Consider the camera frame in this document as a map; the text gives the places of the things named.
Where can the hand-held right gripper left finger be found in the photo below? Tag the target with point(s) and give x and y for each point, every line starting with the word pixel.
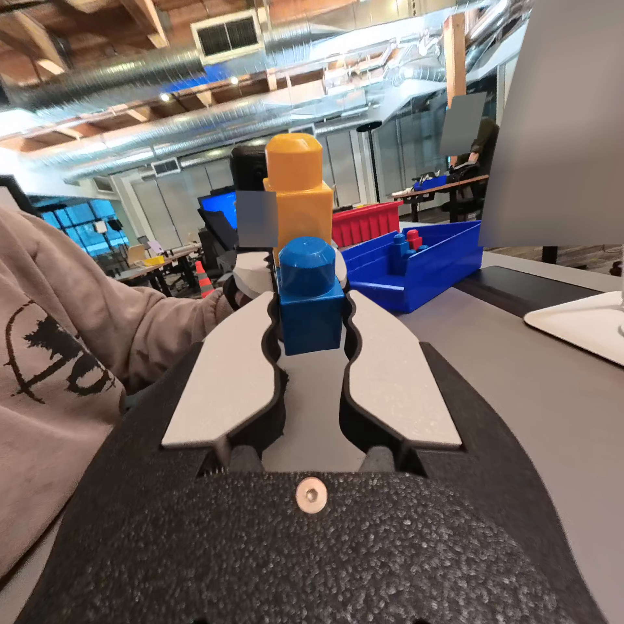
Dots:
pixel 224 385

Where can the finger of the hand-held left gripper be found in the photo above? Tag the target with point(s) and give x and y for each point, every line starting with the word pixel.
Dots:
pixel 340 270
pixel 256 275

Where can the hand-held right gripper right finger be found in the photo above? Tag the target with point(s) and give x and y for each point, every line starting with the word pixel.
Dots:
pixel 399 385

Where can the blue one-stud mega block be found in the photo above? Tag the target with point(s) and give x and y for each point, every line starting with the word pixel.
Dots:
pixel 312 317

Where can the yellow two-stud mega block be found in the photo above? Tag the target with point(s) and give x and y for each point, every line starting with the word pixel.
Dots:
pixel 297 195

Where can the group of built block steps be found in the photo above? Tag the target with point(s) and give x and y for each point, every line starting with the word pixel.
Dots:
pixel 402 251

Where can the blue plastic bin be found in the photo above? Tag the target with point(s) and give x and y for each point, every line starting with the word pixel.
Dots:
pixel 424 282

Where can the person's left forearm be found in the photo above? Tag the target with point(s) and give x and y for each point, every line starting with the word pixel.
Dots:
pixel 185 317

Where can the blue lit monitor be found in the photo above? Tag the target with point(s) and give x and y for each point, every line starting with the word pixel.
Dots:
pixel 217 207

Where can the orange traffic cone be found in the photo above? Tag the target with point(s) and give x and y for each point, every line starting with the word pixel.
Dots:
pixel 204 282

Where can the red plastic bin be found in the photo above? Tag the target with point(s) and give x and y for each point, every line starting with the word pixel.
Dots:
pixel 365 224

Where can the small blue bin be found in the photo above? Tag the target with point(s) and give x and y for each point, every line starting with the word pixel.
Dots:
pixel 431 184

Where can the long wooden desk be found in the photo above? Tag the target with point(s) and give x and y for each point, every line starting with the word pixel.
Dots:
pixel 438 192

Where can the black floor lamp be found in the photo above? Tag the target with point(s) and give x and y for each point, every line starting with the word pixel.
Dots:
pixel 373 146

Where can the white ceiling vent grille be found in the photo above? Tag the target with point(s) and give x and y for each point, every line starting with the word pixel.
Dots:
pixel 226 36

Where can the black bag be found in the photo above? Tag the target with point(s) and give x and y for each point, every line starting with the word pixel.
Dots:
pixel 463 173

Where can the white book stand with board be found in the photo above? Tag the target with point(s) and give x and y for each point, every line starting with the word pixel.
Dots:
pixel 575 321

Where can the person's beige hoodie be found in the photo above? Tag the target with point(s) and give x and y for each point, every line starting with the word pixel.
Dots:
pixel 29 463

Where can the silver air duct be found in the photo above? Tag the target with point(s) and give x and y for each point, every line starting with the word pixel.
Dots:
pixel 219 119
pixel 122 73

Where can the wooden ceiling post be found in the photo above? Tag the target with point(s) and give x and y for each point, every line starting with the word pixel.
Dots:
pixel 454 53

